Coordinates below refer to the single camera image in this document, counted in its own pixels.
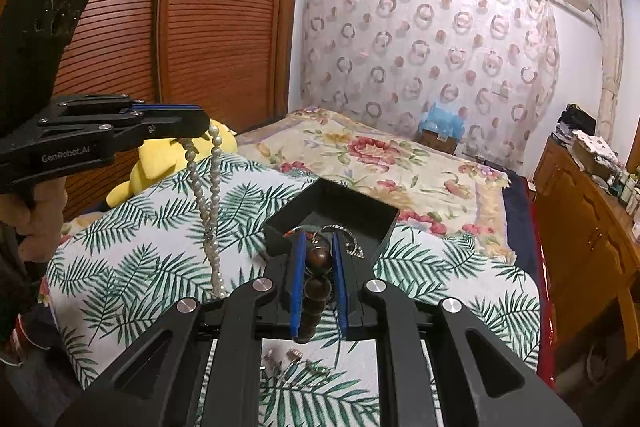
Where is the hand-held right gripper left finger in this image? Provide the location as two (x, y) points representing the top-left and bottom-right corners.
(82, 231), (308, 427)

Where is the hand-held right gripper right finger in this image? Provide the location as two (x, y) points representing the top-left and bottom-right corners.
(334, 231), (583, 427)

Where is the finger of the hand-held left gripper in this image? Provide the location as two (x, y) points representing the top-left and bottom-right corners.
(57, 93), (203, 115)
(100, 109), (211, 140)

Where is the brown wooden bead bracelet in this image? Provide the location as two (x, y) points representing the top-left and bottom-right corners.
(295, 244), (333, 343)

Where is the silver bangle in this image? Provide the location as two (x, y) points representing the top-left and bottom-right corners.
(320, 224), (367, 259)

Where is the purple crystal bracelet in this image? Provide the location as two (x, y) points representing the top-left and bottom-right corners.
(262, 347), (303, 373)

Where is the black square box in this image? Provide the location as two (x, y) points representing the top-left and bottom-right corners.
(263, 178), (401, 268)

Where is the white pearl necklace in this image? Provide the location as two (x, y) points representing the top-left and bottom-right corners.
(182, 122), (228, 300)

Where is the person's left hand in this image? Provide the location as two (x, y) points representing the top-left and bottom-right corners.
(0, 182), (68, 253)

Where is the yellow plush toy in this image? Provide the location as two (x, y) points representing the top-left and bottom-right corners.
(106, 124), (238, 208)

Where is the brown slatted wardrobe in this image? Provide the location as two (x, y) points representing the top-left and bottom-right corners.
(0, 0), (303, 228)

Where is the green leaf print cloth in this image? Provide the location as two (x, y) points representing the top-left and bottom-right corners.
(45, 152), (543, 427)

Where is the floral bed blanket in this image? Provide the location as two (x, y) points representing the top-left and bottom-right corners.
(237, 107), (518, 265)

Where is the small cardboard box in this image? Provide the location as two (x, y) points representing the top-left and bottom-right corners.
(419, 129), (458, 155)

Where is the navy blue blanket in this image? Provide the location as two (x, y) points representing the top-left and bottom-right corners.
(500, 167), (538, 278)

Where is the blue bag on box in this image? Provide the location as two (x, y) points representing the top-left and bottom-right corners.
(422, 103), (468, 138)

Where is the red printed blanket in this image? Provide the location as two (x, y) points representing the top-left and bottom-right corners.
(525, 202), (558, 388)

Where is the wooden sideboard cabinet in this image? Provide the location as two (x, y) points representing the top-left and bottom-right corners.
(532, 137), (640, 358)

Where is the circle patterned sheer curtain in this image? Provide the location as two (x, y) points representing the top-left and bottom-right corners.
(300, 0), (561, 168)

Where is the pile of dark clothes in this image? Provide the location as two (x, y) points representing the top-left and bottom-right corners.
(555, 103), (598, 142)

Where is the white floral cloth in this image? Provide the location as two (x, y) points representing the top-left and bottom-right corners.
(572, 129), (621, 178)

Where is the row of cosmetic bottles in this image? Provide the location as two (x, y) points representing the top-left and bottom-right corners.
(607, 167), (640, 214)

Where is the beige tied side curtain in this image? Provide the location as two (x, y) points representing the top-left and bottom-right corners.
(595, 0), (623, 148)

